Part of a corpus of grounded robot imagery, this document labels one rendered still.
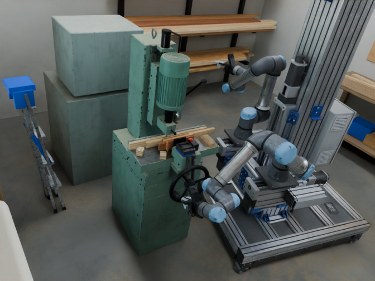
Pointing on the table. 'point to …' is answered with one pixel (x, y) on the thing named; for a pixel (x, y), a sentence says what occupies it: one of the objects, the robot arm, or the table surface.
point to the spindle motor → (172, 81)
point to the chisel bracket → (166, 125)
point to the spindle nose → (168, 116)
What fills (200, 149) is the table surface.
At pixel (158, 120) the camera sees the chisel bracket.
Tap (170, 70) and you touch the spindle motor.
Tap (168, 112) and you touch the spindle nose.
